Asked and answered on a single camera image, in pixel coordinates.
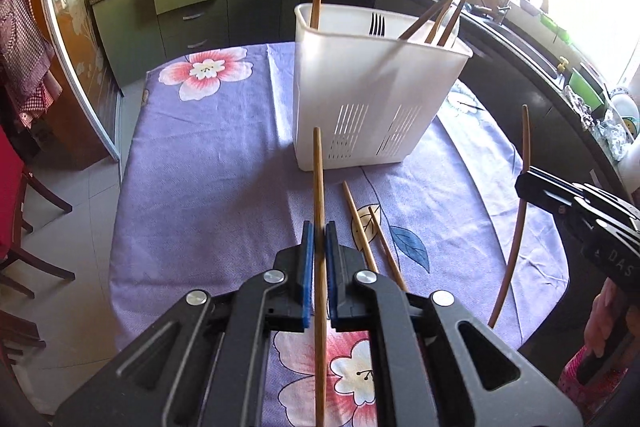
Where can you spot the sliding glass door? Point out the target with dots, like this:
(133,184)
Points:
(75,57)

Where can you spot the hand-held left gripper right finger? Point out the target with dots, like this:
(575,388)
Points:
(332,277)

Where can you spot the black plastic fork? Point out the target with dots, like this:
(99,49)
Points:
(376,27)

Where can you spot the purple floral tablecloth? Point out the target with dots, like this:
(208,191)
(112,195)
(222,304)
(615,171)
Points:
(210,167)

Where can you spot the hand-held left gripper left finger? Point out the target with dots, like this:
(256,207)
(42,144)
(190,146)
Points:
(307,277)

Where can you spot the checked apron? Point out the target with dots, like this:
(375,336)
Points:
(20,37)

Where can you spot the crumpled rag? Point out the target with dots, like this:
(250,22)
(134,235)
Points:
(580,114)

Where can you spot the green plastic basin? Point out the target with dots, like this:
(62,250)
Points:
(582,87)

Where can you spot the red covered wooden chair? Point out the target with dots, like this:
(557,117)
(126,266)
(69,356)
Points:
(7,207)

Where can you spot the stainless double sink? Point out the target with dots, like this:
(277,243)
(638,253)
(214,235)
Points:
(520,42)

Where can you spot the white plastic utensil holder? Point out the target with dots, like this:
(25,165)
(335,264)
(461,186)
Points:
(360,87)

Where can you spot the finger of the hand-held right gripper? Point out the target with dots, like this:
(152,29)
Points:
(542,197)
(565,183)

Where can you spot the green box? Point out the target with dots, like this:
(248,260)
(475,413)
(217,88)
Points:
(555,24)

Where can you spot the person's right hand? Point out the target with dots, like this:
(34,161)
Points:
(600,317)

